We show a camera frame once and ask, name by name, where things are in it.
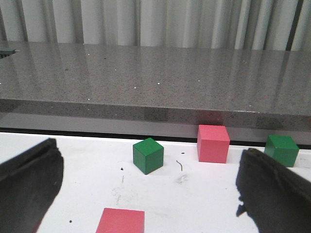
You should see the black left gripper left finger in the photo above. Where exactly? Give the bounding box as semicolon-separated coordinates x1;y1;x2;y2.
0;138;64;233

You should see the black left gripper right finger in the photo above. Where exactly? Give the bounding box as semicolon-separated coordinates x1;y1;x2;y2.
236;148;311;233

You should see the green cube near bin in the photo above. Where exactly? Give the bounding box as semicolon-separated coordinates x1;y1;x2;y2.
264;134;299;167

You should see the pink cube at back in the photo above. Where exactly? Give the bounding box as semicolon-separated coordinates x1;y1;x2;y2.
197;125;230;164

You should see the pink cube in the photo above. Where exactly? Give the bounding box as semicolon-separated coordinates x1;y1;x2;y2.
96;208;145;233
197;125;230;164

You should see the pink cube near front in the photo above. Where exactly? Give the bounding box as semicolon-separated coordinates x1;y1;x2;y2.
96;208;145;233

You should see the green cube far left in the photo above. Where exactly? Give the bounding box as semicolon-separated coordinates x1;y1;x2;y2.
133;138;164;175

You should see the dark green object on counter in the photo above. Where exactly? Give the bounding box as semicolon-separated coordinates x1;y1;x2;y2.
0;47;19;56

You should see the grey stone counter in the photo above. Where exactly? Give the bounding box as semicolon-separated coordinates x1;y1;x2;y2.
0;41;311;145

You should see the white pleated curtain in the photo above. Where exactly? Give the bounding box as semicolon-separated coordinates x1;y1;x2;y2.
0;0;311;51

